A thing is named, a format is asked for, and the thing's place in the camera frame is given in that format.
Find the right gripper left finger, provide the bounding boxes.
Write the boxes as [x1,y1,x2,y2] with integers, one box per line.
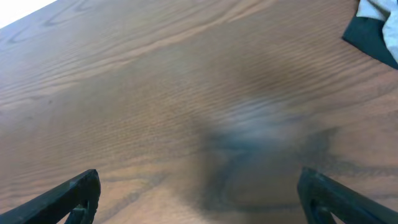
[1,169,101,224]

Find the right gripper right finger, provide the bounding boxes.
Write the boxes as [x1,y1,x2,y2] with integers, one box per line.
[297,167,397,224]

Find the black cloth under trousers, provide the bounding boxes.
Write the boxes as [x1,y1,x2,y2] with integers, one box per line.
[342,16,397,70]

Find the beige folded trousers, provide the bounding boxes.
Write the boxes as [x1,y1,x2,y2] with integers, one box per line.
[356,0,397,62]

